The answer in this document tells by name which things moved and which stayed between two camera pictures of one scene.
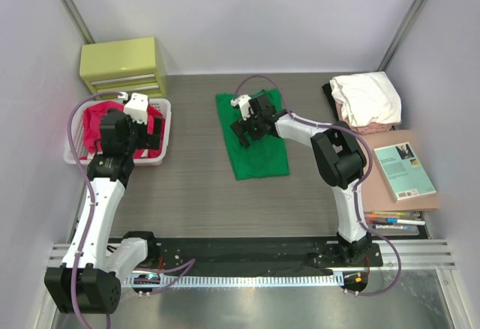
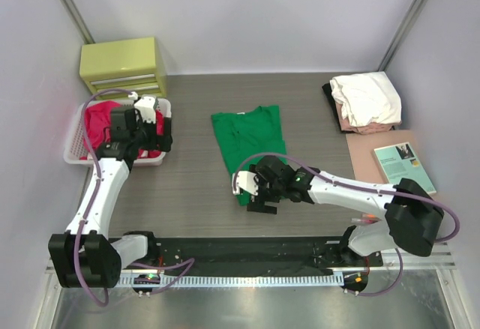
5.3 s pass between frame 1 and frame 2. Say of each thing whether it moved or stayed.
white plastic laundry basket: stayed
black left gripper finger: moved
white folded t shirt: stayed
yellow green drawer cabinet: stayed
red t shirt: stayed
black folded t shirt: stayed
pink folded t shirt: stayed
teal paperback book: stayed
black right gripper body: moved
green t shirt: moved
